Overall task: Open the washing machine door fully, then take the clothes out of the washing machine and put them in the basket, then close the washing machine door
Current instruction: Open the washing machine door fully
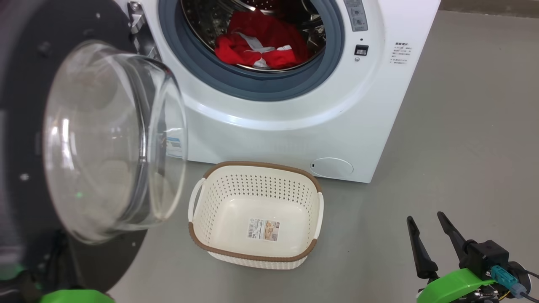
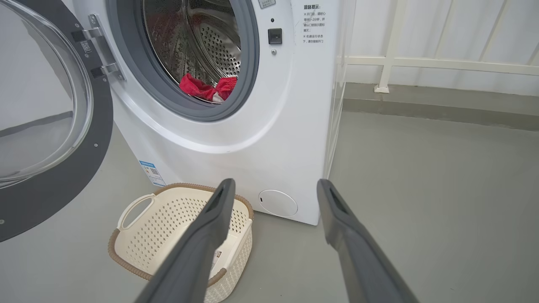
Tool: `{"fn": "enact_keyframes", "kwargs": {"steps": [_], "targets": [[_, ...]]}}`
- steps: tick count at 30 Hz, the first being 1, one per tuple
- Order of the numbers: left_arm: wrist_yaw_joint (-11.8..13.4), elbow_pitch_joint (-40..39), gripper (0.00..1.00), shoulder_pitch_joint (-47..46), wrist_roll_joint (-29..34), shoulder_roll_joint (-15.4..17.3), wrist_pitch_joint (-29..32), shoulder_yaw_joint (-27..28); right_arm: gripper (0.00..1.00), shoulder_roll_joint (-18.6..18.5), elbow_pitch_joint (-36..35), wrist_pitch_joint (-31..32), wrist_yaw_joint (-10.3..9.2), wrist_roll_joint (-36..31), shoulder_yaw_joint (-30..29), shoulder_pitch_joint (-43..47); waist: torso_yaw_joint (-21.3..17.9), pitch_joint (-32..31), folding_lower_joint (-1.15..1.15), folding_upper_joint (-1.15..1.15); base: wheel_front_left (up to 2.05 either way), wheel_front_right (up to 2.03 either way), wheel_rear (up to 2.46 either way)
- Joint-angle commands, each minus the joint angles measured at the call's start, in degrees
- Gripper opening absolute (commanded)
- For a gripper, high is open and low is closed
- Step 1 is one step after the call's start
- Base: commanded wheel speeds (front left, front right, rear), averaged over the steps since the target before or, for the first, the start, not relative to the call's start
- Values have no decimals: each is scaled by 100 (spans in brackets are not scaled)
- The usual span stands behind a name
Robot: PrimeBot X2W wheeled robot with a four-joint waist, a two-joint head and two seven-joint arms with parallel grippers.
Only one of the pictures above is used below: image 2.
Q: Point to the grey warning sticker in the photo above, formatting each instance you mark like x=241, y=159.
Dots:
x=266, y=3

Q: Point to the washing machine door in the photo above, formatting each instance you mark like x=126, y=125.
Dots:
x=63, y=181

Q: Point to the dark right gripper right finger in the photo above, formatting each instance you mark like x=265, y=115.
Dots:
x=358, y=261

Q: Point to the stainless steel washer drum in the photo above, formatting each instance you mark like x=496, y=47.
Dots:
x=219, y=46

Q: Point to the red and white garment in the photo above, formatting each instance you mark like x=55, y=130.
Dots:
x=198, y=89

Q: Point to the blue energy label sticker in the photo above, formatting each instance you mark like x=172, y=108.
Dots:
x=152, y=173

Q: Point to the white metal railing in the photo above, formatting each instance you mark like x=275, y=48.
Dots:
x=391, y=61

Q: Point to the black door latch socket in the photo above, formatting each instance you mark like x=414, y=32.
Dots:
x=275, y=36

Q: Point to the metal door hinge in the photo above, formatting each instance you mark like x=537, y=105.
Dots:
x=101, y=42

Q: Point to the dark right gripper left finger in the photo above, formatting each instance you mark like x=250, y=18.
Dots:
x=198, y=252

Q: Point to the round white filter cover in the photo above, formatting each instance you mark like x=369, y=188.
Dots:
x=278, y=203

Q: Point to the cream basket with brown rim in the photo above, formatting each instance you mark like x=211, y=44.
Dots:
x=151, y=227

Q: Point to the white front-load washing machine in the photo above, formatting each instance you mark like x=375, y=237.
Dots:
x=273, y=126

